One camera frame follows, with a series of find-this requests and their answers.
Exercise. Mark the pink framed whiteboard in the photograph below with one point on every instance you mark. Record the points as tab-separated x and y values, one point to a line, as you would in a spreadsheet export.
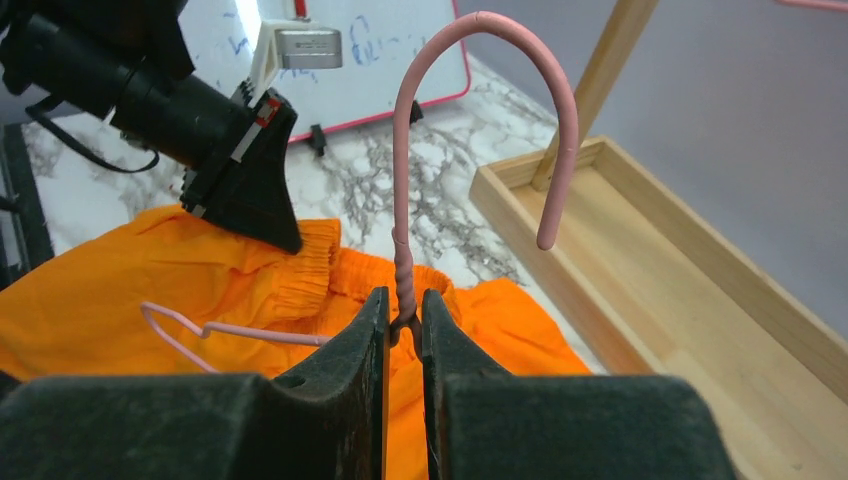
379	40

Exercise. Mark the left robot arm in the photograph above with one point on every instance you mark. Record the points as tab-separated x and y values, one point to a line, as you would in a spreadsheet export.
127	62

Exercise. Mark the wooden clothes rack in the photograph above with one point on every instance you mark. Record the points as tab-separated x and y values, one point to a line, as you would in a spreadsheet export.
705	230

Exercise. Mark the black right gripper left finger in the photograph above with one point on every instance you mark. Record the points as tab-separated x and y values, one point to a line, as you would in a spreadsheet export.
325	418

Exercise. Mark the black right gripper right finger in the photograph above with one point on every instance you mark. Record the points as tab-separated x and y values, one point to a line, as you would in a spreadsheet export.
483	422

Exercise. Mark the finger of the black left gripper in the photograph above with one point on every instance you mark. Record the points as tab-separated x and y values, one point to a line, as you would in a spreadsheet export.
240	186

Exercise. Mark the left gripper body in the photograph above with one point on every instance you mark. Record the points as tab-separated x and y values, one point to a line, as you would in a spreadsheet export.
188	120

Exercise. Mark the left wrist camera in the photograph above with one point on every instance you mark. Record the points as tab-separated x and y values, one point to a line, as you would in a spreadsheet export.
292	45

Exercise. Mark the orange shorts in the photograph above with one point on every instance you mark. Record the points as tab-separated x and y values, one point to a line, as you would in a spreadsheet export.
80	313

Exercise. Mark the pink wire hanger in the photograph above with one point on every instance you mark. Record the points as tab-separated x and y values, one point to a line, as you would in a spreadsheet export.
839	6
477	132

